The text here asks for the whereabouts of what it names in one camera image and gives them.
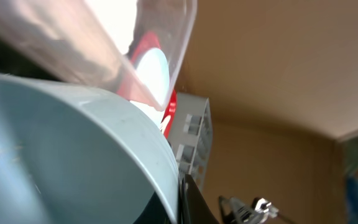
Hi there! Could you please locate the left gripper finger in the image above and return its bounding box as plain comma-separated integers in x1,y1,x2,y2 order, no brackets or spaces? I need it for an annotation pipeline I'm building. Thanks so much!
181,174,219,224

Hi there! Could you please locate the light blue bowl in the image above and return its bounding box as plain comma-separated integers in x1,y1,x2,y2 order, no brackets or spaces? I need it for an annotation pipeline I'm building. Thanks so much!
0,74,180,223

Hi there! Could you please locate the grey dishwasher rack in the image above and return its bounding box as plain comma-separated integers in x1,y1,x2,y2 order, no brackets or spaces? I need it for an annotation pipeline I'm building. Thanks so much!
168,93,213,190

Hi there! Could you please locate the light blue plate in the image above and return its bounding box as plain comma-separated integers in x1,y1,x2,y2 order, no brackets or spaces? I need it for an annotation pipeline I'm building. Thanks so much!
131,48,170,128

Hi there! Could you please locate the red serving tray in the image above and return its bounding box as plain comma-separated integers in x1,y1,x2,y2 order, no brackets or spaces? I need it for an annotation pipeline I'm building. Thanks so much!
117,30,177,138

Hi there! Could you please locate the clear plastic bin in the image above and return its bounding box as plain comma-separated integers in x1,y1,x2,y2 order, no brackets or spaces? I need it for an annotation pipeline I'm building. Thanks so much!
0,0,198,94

